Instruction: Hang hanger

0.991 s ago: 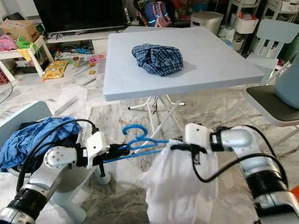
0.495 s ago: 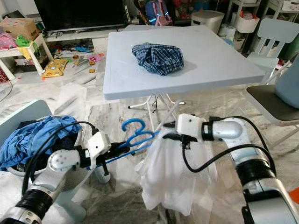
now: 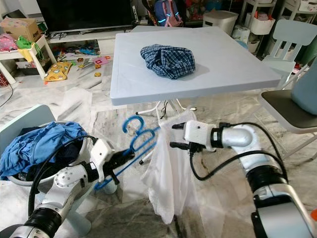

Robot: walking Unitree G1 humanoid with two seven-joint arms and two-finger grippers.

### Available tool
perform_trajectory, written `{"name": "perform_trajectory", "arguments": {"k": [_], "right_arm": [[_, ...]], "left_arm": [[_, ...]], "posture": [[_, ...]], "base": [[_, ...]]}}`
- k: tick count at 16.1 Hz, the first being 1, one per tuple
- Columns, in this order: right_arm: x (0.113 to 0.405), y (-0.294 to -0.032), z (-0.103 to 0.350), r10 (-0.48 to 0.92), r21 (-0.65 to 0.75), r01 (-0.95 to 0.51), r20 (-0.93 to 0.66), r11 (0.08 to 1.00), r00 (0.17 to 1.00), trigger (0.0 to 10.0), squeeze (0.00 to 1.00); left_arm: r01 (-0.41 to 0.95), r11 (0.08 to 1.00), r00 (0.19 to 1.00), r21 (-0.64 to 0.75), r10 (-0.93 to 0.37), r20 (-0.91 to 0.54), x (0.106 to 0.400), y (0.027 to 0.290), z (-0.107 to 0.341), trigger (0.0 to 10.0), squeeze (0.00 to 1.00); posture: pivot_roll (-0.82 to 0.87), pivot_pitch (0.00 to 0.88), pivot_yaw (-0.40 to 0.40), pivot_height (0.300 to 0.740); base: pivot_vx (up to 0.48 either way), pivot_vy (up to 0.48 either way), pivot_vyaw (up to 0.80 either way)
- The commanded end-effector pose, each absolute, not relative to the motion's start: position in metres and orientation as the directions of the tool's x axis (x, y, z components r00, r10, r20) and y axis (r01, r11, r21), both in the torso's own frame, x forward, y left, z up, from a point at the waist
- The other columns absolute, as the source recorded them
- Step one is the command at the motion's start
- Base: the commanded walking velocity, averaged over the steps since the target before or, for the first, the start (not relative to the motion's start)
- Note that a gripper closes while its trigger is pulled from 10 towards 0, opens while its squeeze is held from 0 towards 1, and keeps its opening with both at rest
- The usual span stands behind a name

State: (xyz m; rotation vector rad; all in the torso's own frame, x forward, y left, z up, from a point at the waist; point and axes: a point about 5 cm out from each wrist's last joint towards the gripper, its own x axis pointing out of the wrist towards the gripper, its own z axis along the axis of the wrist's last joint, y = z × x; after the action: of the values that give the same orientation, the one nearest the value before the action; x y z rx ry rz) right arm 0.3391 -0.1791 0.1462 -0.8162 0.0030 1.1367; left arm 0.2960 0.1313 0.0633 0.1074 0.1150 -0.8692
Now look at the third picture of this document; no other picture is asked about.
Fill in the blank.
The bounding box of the long black left arm cable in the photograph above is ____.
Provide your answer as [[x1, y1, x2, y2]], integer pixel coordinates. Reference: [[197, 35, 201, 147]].
[[30, 134, 100, 221]]

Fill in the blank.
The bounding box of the dark navy garment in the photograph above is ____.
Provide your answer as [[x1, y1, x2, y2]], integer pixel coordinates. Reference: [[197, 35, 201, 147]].
[[20, 126, 87, 184]]

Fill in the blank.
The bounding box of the black television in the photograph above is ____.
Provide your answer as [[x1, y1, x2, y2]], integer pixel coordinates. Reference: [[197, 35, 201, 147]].
[[36, 0, 136, 34]]

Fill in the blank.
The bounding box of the pale grey folding table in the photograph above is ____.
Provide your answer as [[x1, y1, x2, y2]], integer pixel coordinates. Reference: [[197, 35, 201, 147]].
[[110, 26, 282, 124]]

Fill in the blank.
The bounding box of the pink blue backpack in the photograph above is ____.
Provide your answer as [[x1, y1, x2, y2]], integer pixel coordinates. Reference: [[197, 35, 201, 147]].
[[153, 0, 184, 27]]

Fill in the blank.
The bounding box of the cardboard box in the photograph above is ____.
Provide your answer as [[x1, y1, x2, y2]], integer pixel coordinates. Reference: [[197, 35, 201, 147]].
[[0, 17, 42, 43]]

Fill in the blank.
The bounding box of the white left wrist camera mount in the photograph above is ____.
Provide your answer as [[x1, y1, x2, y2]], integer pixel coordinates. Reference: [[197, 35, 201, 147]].
[[90, 138, 115, 173]]

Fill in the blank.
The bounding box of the white television console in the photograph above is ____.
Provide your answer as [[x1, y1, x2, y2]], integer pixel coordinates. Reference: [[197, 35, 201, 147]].
[[47, 29, 137, 55]]

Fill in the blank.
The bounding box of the blue shirt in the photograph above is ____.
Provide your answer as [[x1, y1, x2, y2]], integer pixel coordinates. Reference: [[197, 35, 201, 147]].
[[0, 121, 90, 180]]

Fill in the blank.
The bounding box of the light blue chair cushion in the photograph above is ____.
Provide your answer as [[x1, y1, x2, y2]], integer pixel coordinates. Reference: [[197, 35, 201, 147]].
[[291, 68, 317, 116]]

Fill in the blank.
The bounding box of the pale blue slatted child chair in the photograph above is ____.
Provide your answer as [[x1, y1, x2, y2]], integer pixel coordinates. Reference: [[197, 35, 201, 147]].
[[262, 19, 317, 77]]

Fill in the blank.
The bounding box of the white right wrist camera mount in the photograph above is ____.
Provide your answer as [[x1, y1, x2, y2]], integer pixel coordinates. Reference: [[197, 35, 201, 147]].
[[184, 120, 213, 148]]

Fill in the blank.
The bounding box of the white bucket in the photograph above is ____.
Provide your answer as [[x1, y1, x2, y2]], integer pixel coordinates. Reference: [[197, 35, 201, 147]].
[[249, 11, 277, 36]]

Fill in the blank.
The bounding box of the small white table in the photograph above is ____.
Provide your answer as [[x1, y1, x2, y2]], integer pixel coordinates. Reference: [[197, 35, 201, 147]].
[[0, 35, 56, 86]]

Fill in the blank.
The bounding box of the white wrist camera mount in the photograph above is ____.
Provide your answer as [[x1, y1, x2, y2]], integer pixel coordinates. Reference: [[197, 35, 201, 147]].
[[90, 138, 115, 173], [184, 120, 213, 148]]

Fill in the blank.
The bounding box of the grey seat folding chair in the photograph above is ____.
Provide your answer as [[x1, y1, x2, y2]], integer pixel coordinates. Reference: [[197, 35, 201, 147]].
[[259, 74, 317, 160]]

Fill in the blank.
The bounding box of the blue plastic hanger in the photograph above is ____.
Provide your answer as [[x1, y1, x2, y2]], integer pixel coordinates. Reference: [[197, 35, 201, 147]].
[[94, 115, 152, 192], [102, 126, 160, 186]]

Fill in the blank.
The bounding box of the pink bag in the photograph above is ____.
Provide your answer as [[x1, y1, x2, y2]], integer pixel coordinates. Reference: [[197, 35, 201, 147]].
[[0, 34, 18, 53]]

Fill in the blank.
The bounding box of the blue plaid cloth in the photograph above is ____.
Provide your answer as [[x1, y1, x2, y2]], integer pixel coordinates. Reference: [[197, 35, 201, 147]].
[[140, 44, 197, 80]]

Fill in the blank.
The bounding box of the white laundry basket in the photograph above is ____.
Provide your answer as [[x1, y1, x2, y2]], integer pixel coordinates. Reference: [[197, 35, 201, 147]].
[[10, 121, 105, 188]]

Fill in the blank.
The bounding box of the white garment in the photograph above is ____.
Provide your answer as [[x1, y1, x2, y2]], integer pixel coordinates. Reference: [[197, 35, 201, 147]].
[[141, 110, 200, 225]]

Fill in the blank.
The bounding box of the pink flat toy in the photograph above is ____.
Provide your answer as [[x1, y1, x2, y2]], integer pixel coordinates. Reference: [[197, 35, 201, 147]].
[[92, 56, 112, 67]]

